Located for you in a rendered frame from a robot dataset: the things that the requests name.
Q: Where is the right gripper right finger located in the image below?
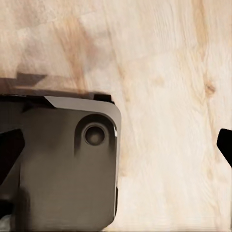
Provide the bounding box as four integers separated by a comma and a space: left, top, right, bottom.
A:
217, 128, 232, 167

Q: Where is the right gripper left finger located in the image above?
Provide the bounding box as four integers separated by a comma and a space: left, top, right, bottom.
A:
0, 128, 25, 186

